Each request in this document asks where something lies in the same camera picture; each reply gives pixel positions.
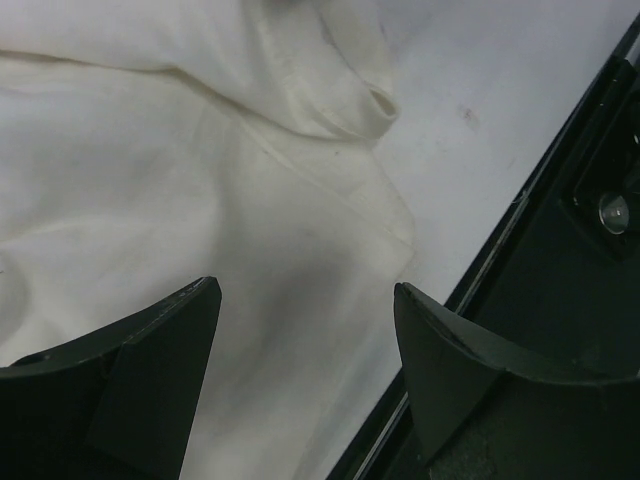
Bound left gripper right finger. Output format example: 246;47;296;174
394;283;639;479

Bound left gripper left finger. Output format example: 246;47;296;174
1;277;222;479

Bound white t shirt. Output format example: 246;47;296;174
1;1;414;479

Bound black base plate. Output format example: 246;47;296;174
331;24;639;479

